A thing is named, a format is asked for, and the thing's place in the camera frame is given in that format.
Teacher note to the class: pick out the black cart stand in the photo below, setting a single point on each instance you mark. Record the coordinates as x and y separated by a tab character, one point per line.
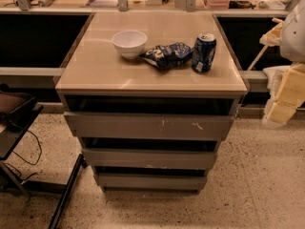
17	113

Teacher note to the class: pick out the grey bottom drawer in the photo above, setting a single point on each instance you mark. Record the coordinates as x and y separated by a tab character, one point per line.
170	183

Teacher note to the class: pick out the white bowl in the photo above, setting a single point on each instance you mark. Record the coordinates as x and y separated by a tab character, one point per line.
129	44

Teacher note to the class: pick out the grey drawer cabinet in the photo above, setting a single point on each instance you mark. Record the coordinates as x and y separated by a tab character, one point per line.
98	80

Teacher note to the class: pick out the grey drawer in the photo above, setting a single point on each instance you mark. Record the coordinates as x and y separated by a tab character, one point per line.
147	159
170	183
149	126

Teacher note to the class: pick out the grey middle drawer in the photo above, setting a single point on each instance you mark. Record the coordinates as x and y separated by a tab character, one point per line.
147	159

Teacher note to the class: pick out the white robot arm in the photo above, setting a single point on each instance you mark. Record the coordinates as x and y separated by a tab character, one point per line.
292	38

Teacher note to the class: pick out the blue chip bag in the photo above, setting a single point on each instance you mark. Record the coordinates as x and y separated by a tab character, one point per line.
168	57

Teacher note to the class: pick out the white dustpan with handle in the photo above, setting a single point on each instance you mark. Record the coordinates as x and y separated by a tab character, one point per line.
268	60

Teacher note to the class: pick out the grey top drawer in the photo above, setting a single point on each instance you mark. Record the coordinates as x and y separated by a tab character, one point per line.
149	126

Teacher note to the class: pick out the blue soda can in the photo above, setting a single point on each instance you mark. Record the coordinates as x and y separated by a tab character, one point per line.
203	52

